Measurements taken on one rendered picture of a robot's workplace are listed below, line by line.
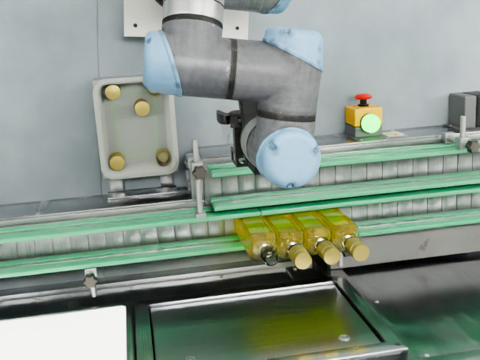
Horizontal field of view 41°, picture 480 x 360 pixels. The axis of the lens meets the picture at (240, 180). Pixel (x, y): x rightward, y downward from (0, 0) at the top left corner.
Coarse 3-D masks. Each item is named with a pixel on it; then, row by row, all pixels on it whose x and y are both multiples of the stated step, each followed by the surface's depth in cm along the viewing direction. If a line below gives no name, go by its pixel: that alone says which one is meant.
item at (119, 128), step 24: (96, 96) 139; (120, 96) 147; (144, 96) 148; (168, 96) 142; (96, 120) 140; (120, 120) 148; (144, 120) 149; (168, 120) 146; (120, 144) 149; (144, 144) 150; (168, 144) 151; (144, 168) 147; (168, 168) 146
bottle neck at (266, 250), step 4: (264, 244) 126; (268, 244) 126; (260, 248) 126; (264, 248) 125; (268, 248) 124; (272, 248) 125; (260, 252) 125; (264, 252) 123; (268, 252) 122; (272, 252) 122; (264, 256) 122; (268, 256) 126; (272, 256) 125; (276, 256) 122; (264, 260) 122; (268, 260) 124; (272, 260) 124; (276, 260) 123; (268, 264) 122; (272, 264) 123
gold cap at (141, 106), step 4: (136, 100) 147; (140, 100) 145; (144, 100) 146; (136, 104) 143; (140, 104) 144; (144, 104) 144; (148, 104) 144; (136, 108) 144; (140, 108) 144; (144, 108) 144; (148, 108) 144; (136, 112) 144; (140, 112) 144; (144, 112) 144; (148, 112) 144
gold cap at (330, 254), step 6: (318, 246) 126; (324, 246) 124; (330, 246) 123; (318, 252) 126; (324, 252) 122; (330, 252) 122; (336, 252) 122; (324, 258) 122; (330, 258) 122; (336, 258) 123; (330, 264) 123
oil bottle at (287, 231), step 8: (264, 216) 141; (272, 216) 140; (280, 216) 140; (288, 216) 139; (272, 224) 135; (280, 224) 134; (288, 224) 134; (280, 232) 130; (288, 232) 129; (296, 232) 129; (280, 240) 128; (288, 240) 128; (296, 240) 128; (280, 248) 129; (280, 256) 129; (288, 256) 129
